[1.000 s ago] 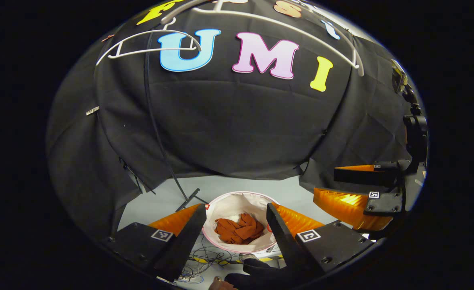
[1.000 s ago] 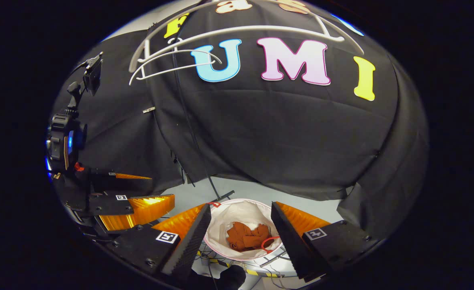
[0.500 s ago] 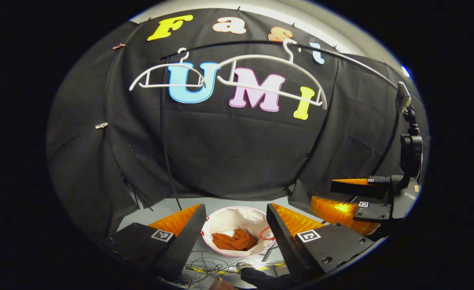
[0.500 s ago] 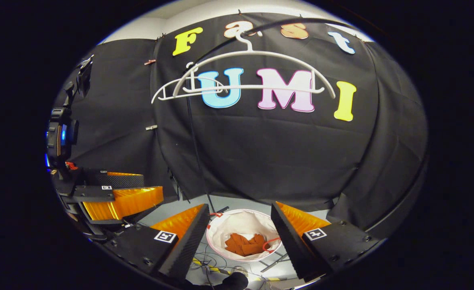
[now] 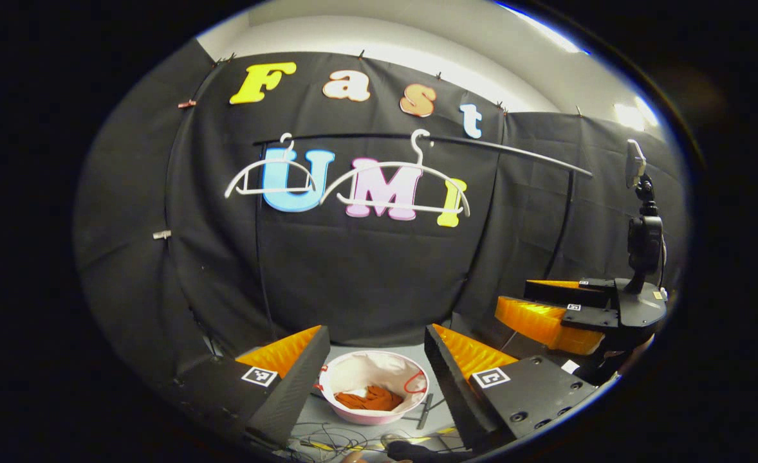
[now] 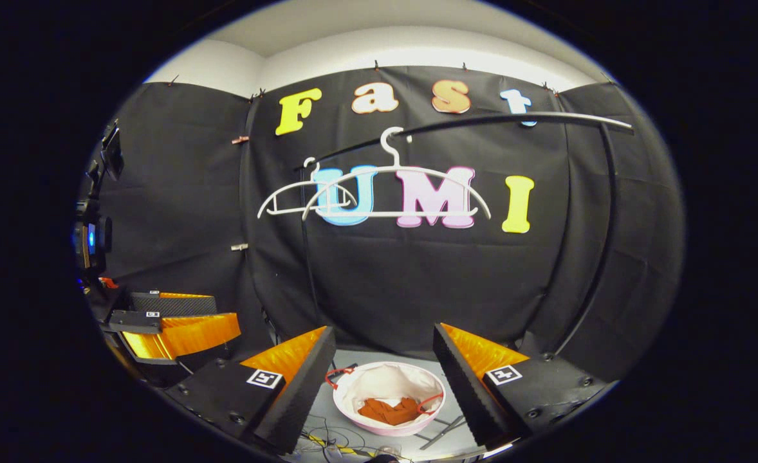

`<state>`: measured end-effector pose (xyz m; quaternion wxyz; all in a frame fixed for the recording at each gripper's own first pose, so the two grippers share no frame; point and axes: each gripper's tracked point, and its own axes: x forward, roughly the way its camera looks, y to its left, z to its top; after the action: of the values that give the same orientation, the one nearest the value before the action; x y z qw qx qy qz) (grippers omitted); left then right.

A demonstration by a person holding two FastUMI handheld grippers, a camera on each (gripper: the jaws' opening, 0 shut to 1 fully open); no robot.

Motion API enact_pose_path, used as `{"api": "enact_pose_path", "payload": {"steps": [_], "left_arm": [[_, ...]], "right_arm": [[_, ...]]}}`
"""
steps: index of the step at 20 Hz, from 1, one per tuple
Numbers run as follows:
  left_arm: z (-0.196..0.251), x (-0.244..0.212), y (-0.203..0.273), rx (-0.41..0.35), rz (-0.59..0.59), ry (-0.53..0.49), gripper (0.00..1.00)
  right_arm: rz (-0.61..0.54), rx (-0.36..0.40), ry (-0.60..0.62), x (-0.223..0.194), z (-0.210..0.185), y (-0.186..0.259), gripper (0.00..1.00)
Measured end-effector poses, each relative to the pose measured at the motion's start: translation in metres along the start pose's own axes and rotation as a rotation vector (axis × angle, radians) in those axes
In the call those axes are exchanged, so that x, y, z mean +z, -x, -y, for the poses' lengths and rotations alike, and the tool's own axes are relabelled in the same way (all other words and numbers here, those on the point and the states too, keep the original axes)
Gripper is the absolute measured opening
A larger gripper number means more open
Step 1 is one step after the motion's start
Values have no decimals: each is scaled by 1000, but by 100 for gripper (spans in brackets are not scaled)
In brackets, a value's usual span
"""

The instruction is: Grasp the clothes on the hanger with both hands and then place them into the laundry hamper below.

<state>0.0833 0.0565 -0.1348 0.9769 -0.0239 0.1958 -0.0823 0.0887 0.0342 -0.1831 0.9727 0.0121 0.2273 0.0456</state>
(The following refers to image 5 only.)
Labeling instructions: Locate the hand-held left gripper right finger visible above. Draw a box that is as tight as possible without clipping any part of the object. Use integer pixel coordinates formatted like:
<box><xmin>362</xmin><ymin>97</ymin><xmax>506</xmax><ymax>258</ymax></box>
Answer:
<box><xmin>423</xmin><ymin>323</ymin><xmax>602</xmax><ymax>452</ymax></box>

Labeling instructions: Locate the small ceiling light panel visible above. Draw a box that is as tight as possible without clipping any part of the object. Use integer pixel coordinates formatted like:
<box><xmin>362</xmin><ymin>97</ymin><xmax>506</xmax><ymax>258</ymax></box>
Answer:
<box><xmin>613</xmin><ymin>95</ymin><xmax>660</xmax><ymax>133</ymax></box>

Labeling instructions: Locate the orange corduroy jacket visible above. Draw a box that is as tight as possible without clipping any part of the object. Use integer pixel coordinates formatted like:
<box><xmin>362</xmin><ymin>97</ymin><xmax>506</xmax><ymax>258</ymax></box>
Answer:
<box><xmin>334</xmin><ymin>384</ymin><xmax>405</xmax><ymax>413</ymax></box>

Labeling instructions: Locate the white pink laundry hamper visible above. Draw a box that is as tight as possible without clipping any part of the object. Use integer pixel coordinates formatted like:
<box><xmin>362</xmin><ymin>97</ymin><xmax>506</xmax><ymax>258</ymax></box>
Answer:
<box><xmin>319</xmin><ymin>350</ymin><xmax>430</xmax><ymax>426</ymax></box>

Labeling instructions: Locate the white plastic hanger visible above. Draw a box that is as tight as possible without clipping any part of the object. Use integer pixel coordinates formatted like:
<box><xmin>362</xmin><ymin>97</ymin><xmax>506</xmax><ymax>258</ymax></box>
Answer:
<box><xmin>224</xmin><ymin>132</ymin><xmax>319</xmax><ymax>199</ymax></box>
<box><xmin>319</xmin><ymin>129</ymin><xmax>472</xmax><ymax>219</ymax></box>

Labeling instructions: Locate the black backdrop cloth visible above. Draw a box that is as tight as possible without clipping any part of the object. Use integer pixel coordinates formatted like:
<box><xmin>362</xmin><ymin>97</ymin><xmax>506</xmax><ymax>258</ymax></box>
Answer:
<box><xmin>73</xmin><ymin>39</ymin><xmax>689</xmax><ymax>386</ymax></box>

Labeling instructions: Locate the black clothes rack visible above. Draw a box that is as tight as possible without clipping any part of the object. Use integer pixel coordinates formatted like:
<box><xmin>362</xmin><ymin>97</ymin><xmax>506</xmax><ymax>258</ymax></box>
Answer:
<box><xmin>252</xmin><ymin>132</ymin><xmax>593</xmax><ymax>341</ymax></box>

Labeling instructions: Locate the tangle of thin cables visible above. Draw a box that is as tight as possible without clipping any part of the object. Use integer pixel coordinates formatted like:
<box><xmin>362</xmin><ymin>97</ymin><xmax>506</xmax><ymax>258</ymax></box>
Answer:
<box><xmin>289</xmin><ymin>412</ymin><xmax>467</xmax><ymax>460</ymax></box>

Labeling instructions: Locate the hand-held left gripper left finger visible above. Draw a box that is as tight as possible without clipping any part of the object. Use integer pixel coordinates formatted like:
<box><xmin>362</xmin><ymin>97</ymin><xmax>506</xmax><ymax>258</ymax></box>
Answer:
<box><xmin>172</xmin><ymin>325</ymin><xmax>332</xmax><ymax>449</ymax></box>

